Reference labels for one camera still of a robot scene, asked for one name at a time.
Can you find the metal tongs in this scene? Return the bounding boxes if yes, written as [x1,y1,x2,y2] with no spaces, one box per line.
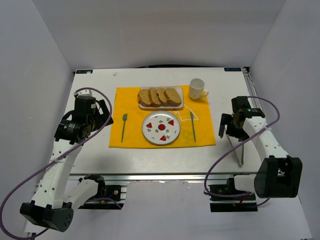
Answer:
[226,135,245,168]

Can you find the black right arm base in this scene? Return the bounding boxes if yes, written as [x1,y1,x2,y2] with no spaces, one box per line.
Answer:
[203,184,258,213]

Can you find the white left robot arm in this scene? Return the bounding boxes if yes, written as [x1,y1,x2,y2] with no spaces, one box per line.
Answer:
[20,95,113,232]

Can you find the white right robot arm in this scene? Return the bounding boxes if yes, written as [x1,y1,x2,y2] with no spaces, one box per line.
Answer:
[218,96,303,198]

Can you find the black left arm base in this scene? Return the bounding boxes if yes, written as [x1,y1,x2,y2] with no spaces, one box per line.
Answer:
[80,185,127,210]

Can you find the leftmost bread slice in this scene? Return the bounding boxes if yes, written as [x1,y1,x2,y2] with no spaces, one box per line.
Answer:
[137,89,152,107]

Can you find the bread slice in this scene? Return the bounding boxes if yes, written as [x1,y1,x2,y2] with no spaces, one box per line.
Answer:
[149,87,162,107]
[137,89,152,107]
[157,87,169,106]
[164,88,182,105]

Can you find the white rectangular bread tray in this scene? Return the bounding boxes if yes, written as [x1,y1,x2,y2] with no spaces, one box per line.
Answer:
[137,86,184,110]

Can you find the rightmost bread slice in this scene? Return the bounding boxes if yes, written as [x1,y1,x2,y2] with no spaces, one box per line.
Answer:
[164,88,182,105]

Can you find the teal plastic fork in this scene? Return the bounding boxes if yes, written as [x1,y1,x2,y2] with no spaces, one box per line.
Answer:
[121,113,128,143]

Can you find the teal plastic knife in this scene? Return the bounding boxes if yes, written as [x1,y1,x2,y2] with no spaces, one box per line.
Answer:
[190,111,197,143]

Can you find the left blue table label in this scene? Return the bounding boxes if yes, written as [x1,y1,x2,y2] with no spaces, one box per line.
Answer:
[75,69,93,75]

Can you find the blue table label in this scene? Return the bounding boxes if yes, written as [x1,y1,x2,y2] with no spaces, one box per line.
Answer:
[223,67,242,72]
[75,69,93,75]

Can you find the right blue table label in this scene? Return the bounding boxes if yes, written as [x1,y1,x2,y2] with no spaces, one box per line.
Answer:
[223,67,242,72]

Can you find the white ceramic mug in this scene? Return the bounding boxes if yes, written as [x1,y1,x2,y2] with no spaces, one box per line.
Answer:
[188,78,209,100]

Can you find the watermelon pattern round plate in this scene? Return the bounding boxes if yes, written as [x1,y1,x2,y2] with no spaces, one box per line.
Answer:
[141,110,181,146]

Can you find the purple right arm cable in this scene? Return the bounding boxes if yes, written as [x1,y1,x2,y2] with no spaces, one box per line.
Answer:
[203,96,280,208]

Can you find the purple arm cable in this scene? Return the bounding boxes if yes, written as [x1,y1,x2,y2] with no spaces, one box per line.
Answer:
[0,87,113,240]
[203,96,280,208]

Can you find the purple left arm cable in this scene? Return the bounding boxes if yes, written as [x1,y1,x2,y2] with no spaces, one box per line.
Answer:
[0,87,113,240]

